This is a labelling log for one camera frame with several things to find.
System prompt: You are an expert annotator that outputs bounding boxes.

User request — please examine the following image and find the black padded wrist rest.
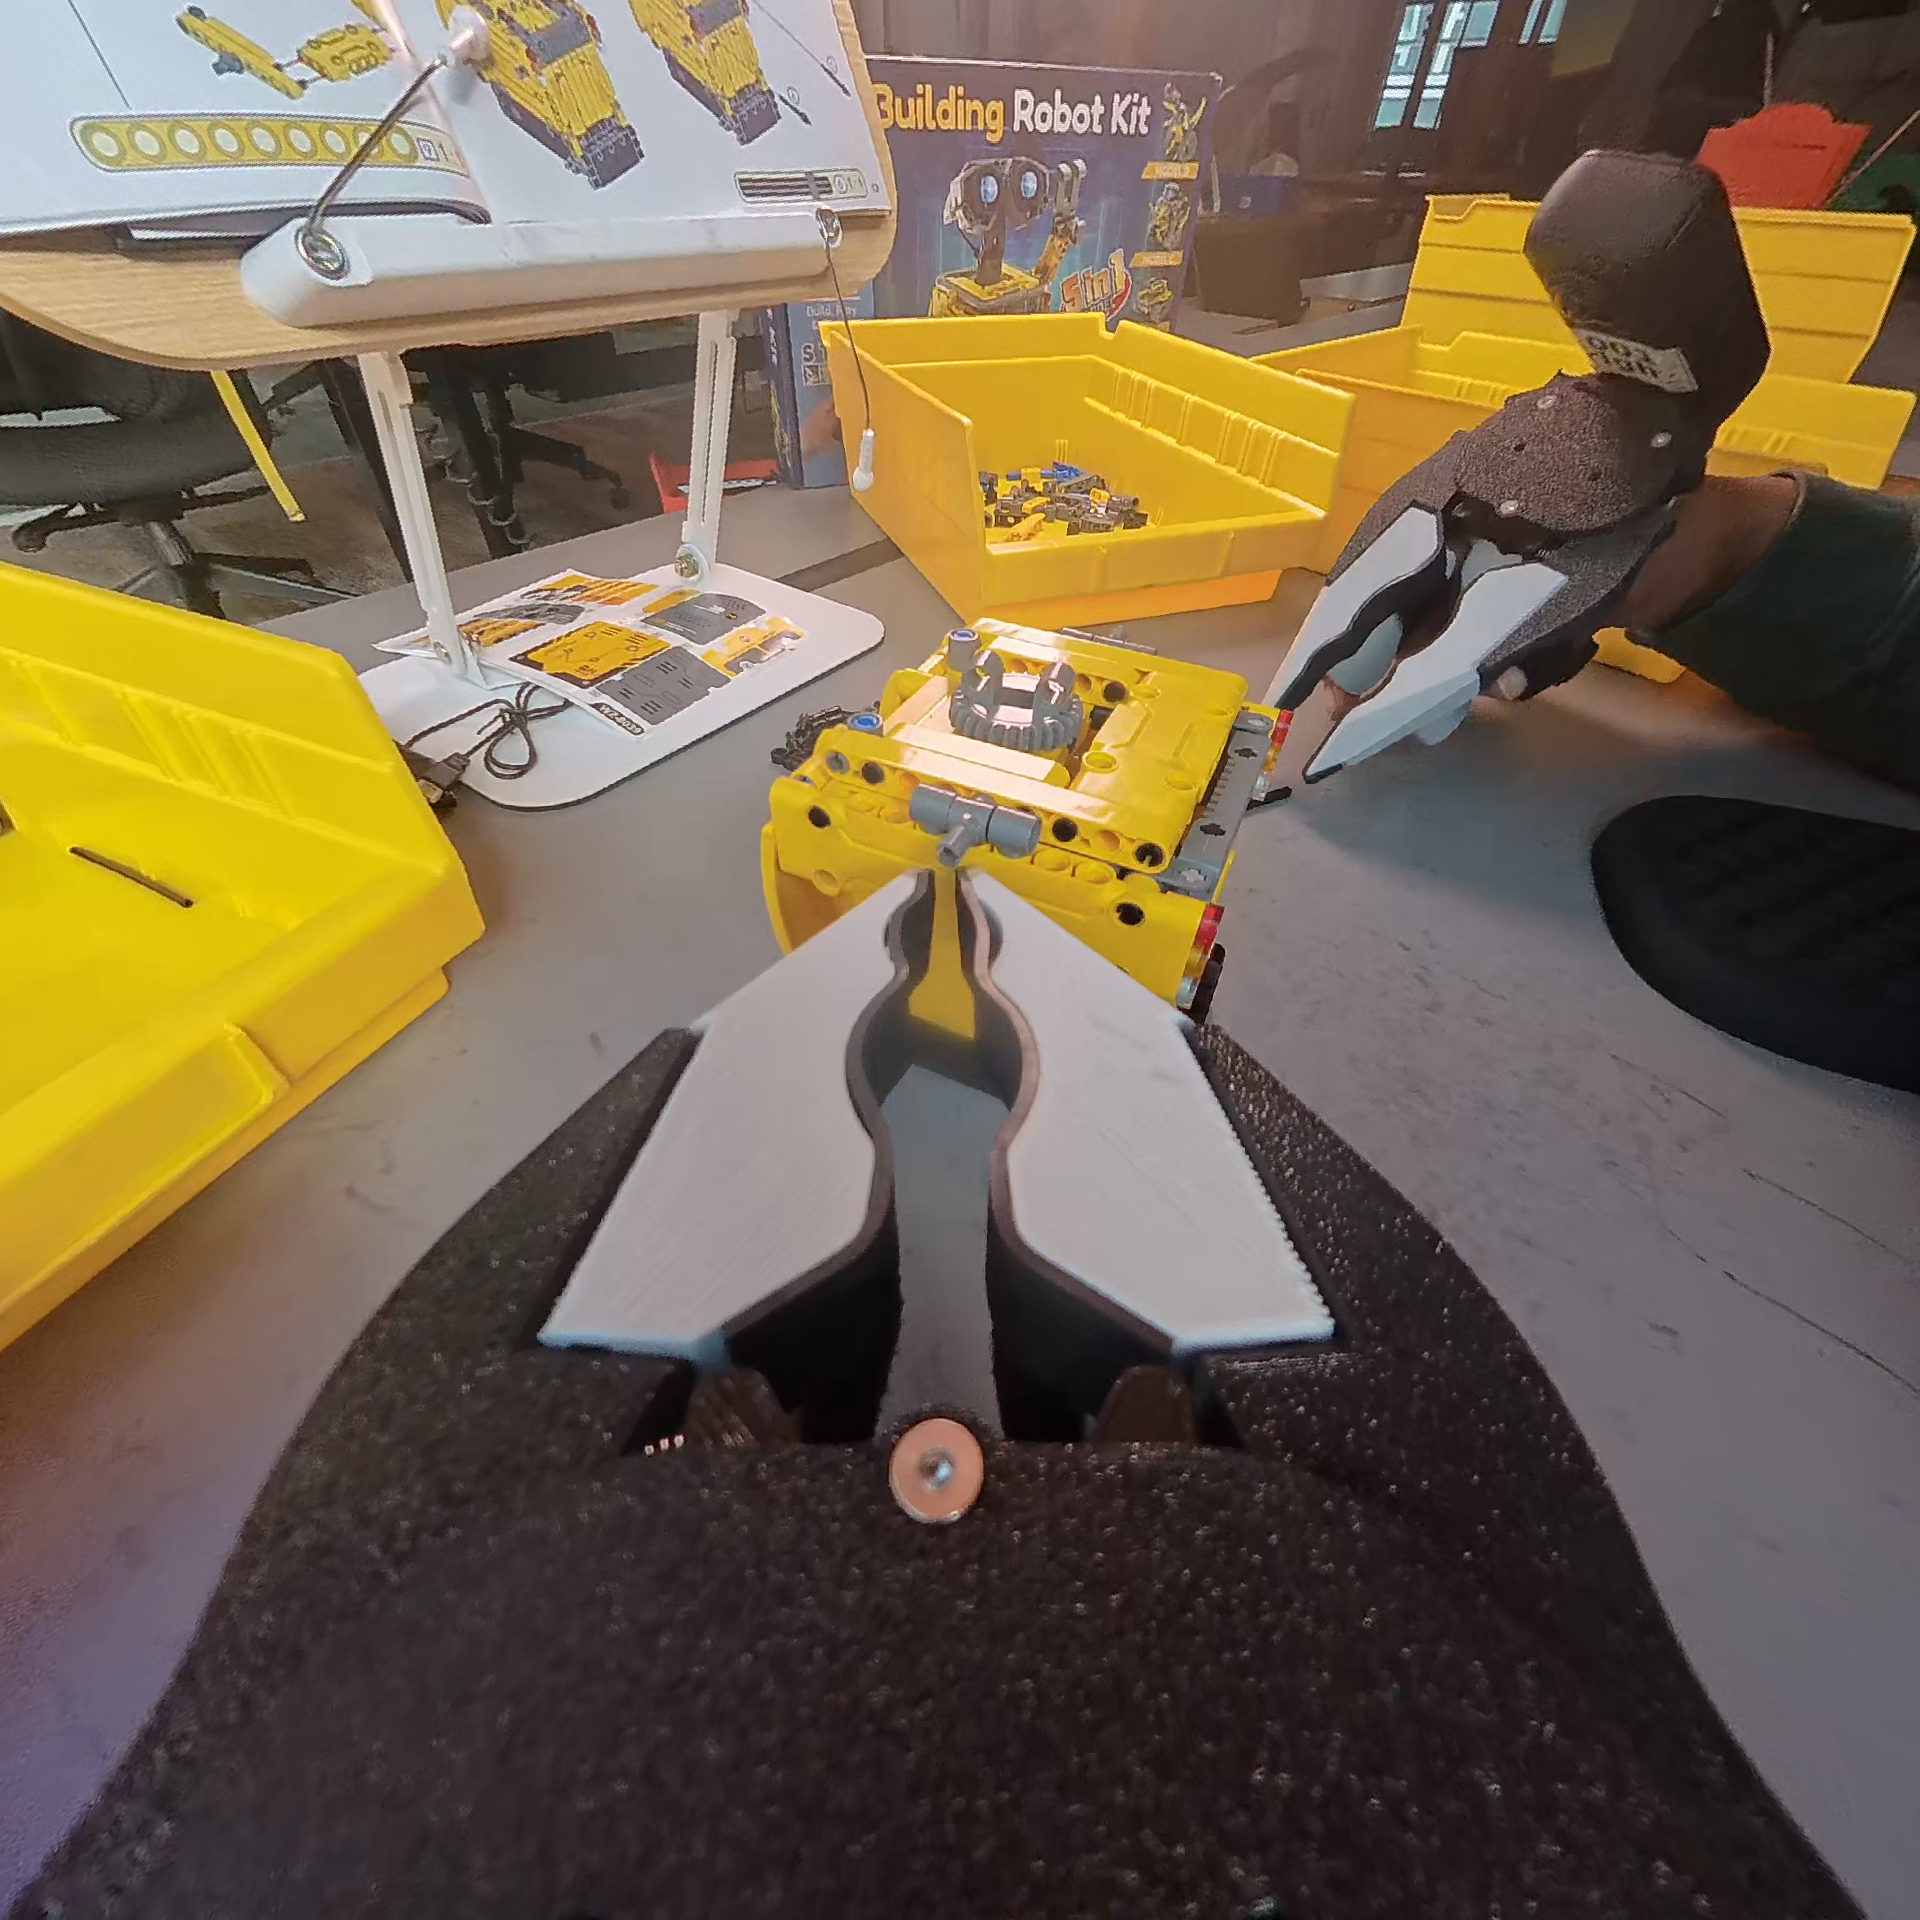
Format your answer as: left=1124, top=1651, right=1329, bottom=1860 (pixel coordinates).
left=1586, top=790, right=1920, bottom=1100

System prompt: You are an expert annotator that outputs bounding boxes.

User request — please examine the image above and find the yellow lego beam assembly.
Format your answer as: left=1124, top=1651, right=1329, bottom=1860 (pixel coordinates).
left=802, top=742, right=1202, bottom=924

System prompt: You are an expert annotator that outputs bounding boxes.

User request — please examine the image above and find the dark lego pieces heap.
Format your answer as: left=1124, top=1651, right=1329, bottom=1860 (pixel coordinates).
left=978, top=461, right=1156, bottom=549

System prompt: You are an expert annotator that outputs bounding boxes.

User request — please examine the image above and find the lego instruction booklet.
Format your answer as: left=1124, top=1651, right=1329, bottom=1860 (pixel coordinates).
left=0, top=0, right=890, bottom=245

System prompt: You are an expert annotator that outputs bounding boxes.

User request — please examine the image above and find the yellow strap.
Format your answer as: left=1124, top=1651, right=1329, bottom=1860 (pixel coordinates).
left=209, top=363, right=309, bottom=526

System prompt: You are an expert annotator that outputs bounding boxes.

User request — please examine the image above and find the black office chair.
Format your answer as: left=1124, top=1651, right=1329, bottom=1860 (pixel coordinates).
left=0, top=303, right=320, bottom=619

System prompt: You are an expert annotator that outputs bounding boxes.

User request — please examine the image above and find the nested yellow bins stack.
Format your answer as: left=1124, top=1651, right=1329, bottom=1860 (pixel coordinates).
left=1249, top=192, right=1920, bottom=688

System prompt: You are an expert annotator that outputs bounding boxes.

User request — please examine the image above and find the red plastic basket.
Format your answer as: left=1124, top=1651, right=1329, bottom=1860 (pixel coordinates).
left=1699, top=103, right=1882, bottom=200

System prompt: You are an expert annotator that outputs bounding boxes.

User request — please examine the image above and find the white stand leg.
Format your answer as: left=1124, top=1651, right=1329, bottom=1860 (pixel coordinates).
left=670, top=303, right=746, bottom=590

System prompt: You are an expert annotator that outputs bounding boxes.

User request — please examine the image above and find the black cable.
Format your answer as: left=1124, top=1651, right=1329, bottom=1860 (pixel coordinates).
left=394, top=690, right=576, bottom=816

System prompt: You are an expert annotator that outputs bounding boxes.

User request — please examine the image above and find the orange plastic crate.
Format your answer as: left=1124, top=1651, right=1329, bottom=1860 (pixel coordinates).
left=646, top=447, right=785, bottom=522

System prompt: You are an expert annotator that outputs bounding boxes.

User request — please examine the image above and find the yellow black lego truck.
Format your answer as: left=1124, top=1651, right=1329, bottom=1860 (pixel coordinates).
left=754, top=612, right=1298, bottom=1028

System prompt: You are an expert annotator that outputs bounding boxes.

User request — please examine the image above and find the metal page holder clip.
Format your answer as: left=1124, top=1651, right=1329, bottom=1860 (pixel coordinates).
left=288, top=4, right=501, bottom=288

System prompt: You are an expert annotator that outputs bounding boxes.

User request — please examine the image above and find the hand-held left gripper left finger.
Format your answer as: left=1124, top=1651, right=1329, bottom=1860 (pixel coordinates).
left=534, top=866, right=926, bottom=1444

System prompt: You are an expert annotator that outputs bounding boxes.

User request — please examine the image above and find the printed lego leaflet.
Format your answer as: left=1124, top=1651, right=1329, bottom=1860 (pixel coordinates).
left=373, top=567, right=812, bottom=742

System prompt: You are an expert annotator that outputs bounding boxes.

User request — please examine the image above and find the pile of small lego parts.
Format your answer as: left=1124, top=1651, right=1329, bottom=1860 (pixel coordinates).
left=765, top=701, right=890, bottom=770

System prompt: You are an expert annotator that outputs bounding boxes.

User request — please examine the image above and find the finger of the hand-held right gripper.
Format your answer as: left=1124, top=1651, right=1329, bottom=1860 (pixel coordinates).
left=1269, top=515, right=1452, bottom=717
left=1301, top=540, right=1573, bottom=786

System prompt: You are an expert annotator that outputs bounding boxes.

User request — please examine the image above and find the person's right forearm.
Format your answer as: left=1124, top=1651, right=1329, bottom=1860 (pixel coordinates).
left=1654, top=469, right=1920, bottom=792

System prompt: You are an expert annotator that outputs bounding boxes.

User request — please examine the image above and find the person's right hand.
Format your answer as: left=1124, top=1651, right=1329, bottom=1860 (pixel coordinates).
left=1317, top=477, right=1802, bottom=724

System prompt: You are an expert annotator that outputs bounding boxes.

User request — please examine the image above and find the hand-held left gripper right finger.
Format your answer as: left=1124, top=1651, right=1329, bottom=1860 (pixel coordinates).
left=961, top=866, right=1339, bottom=1444

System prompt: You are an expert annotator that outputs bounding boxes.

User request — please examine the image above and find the yellow plastic bin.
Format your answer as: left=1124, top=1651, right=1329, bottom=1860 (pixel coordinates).
left=819, top=310, right=1363, bottom=626
left=0, top=560, right=491, bottom=1356

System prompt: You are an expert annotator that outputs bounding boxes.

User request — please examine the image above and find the blue toy kit box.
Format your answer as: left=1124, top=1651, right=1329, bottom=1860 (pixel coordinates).
left=754, top=54, right=1228, bottom=492

